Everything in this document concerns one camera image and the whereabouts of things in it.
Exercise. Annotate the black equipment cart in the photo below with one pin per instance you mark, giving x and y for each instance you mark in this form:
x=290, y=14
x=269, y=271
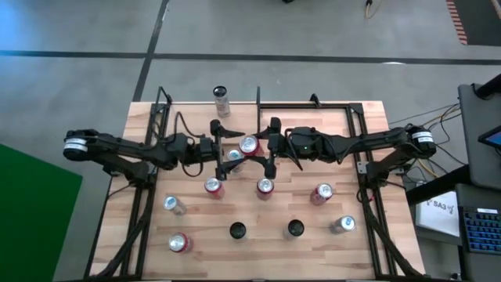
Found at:
x=438, y=184

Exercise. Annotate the red soda can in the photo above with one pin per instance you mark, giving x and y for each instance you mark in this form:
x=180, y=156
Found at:
x=177, y=242

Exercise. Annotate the blue backlit keyboard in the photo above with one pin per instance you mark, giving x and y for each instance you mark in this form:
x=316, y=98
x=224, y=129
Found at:
x=483, y=231

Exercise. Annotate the green floor mat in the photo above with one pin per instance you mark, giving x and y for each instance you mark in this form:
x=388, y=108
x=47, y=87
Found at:
x=31, y=219

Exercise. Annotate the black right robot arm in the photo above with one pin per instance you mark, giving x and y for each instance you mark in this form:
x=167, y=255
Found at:
x=372, y=137

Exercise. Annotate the black mat striped edge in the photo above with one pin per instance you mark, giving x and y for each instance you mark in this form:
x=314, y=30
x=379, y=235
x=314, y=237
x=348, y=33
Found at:
x=481, y=19

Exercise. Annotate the Celsius Peach Vibe can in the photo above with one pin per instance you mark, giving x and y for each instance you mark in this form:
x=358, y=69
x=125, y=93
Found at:
x=296, y=227
x=222, y=103
x=238, y=230

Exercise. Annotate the white paper sign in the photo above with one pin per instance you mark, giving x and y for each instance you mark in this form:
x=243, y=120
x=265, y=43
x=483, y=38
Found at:
x=436, y=213

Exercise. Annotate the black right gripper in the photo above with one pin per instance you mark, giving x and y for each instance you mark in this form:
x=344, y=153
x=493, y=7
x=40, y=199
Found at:
x=305, y=143

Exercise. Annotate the black aluminium table frame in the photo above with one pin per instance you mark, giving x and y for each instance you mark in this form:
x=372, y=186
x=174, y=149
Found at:
x=358, y=106

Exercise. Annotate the slim silver beverage can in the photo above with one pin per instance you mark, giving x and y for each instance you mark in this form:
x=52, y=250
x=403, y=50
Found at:
x=235, y=154
x=347, y=223
x=171, y=202

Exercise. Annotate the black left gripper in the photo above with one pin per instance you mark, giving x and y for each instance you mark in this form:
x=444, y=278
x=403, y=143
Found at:
x=207, y=147

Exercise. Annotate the silver metal bracket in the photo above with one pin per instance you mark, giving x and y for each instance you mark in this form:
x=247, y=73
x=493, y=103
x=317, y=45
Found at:
x=362, y=167

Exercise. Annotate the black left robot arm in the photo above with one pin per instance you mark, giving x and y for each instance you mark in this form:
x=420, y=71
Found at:
x=117, y=147

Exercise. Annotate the Coca-Cola Star Wars can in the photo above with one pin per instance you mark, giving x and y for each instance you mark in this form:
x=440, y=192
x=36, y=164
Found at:
x=324, y=190

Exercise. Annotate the tablet with blue screen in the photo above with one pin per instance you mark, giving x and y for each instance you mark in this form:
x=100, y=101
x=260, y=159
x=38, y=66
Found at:
x=494, y=138

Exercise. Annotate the red Fanta can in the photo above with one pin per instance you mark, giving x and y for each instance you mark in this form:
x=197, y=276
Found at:
x=213, y=185

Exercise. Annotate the Coca-Cola can black script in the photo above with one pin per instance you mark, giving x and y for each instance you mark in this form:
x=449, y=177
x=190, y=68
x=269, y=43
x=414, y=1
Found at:
x=265, y=185

